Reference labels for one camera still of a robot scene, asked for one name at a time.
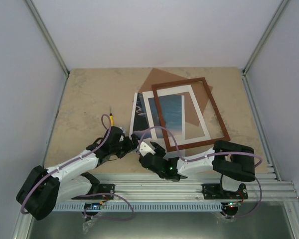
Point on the seascape photo with white mat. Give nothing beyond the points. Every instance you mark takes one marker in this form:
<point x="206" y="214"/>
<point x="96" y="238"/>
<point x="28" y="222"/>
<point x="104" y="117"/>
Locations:
<point x="145" y="115"/>

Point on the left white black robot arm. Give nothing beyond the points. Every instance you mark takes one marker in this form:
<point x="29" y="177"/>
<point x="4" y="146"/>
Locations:
<point x="44" y="188"/>

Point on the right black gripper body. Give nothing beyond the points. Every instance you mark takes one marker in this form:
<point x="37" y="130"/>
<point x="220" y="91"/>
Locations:
<point x="161" y="150"/>

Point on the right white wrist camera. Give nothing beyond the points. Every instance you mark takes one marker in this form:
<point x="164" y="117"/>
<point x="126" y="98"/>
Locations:
<point x="144" y="149"/>

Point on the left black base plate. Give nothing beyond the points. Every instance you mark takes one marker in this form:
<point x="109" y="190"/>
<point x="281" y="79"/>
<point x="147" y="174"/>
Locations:
<point x="103" y="189"/>

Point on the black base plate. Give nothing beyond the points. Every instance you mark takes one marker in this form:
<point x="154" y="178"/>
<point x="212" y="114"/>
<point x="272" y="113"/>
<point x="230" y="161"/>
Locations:
<point x="214" y="191"/>
<point x="103" y="189"/>

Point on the grey slotted cable duct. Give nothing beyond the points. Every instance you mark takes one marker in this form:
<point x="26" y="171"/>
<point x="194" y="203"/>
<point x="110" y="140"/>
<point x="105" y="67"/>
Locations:
<point x="140" y="207"/>

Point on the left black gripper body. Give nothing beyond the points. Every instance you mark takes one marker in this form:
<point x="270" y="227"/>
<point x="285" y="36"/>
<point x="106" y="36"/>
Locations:
<point x="126" y="149"/>

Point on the left aluminium corner post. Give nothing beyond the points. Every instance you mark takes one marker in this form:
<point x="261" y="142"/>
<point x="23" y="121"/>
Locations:
<point x="43" y="29"/>

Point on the aluminium corner post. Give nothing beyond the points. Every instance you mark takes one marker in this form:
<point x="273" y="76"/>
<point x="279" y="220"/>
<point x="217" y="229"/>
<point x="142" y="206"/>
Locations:
<point x="266" y="34"/>
<point x="43" y="29"/>

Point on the brown fibreboard backing panel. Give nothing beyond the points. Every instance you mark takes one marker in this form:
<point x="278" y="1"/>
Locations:
<point x="157" y="76"/>

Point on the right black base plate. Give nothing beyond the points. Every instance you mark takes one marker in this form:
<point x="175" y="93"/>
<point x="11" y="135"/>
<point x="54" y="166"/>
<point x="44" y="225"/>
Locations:
<point x="214" y="191"/>

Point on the brown wooden picture frame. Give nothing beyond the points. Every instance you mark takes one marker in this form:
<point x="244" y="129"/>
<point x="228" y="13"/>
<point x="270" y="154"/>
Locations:
<point x="155" y="88"/>

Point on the yellow handled screwdriver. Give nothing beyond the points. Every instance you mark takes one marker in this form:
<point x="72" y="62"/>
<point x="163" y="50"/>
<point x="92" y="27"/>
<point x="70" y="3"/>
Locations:
<point x="111" y="116"/>

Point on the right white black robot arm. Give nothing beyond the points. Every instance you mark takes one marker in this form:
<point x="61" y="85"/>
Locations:
<point x="233" y="161"/>

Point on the right aluminium corner post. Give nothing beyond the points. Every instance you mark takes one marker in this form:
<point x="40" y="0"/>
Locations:
<point x="266" y="34"/>

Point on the white mat board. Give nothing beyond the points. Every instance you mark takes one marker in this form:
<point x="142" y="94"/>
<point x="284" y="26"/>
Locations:
<point x="192" y="133"/>

